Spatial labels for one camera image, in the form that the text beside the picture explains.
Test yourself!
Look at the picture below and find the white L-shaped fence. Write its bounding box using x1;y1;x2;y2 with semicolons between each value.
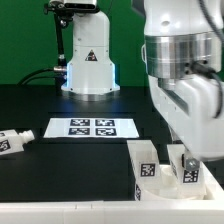
0;168;224;224

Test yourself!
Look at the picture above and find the white marker sheet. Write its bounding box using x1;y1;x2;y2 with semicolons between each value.
44;118;139;138

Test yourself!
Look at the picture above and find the black cable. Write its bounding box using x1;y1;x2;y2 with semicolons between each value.
18;67;68;86

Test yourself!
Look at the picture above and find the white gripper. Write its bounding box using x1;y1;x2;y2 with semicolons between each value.
149;75;224;171

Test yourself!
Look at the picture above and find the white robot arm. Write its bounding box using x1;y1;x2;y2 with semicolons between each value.
62;0;224;170

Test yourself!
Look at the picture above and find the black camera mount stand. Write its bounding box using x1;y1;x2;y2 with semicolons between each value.
44;0;81;66

